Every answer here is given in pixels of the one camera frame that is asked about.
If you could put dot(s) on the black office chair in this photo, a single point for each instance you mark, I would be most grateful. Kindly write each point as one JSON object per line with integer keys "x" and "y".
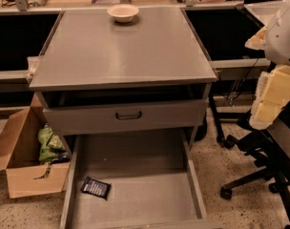
{"x": 271, "y": 150}

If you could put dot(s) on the brown cardboard box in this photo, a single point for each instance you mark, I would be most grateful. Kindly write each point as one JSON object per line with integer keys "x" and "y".
{"x": 19, "y": 155}

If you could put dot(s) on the grey drawer cabinet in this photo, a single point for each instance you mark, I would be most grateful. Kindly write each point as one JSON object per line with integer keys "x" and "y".
{"x": 93, "y": 60}

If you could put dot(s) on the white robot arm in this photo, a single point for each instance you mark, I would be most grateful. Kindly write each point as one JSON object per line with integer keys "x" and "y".
{"x": 277, "y": 38}

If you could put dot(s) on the grey upper drawer with handle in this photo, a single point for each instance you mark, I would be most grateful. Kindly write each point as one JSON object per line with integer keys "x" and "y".
{"x": 126, "y": 117}

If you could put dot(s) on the grey open middle drawer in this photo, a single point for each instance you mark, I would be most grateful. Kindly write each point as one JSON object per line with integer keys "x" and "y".
{"x": 153, "y": 183}

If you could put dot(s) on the white ceramic bowl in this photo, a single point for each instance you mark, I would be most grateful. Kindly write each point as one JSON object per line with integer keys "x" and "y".
{"x": 123, "y": 13}

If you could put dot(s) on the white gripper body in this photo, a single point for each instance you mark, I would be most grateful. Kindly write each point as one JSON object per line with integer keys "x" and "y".
{"x": 282, "y": 39}

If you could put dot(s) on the green snack bag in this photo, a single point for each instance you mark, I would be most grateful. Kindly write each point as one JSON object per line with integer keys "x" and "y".
{"x": 52, "y": 149}

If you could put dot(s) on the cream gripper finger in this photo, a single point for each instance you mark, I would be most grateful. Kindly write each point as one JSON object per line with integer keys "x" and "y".
{"x": 257, "y": 41}

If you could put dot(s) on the dark blue rxbar wrapper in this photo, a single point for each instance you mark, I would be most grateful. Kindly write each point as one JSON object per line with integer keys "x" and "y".
{"x": 95, "y": 187}

